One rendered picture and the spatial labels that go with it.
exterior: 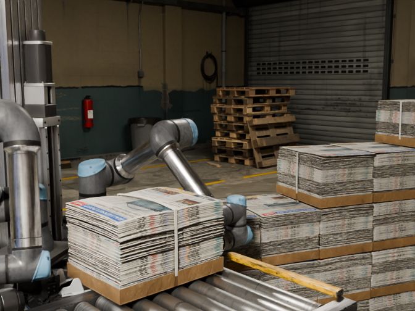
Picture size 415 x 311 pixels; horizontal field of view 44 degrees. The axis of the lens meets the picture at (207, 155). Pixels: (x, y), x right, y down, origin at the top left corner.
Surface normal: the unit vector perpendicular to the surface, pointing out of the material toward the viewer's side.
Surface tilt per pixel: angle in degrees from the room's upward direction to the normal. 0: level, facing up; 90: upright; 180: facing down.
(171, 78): 90
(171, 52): 90
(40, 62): 90
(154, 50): 90
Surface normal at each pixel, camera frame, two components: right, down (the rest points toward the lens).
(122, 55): 0.67, 0.11
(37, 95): -0.21, 0.14
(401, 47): -0.74, 0.10
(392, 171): 0.36, 0.13
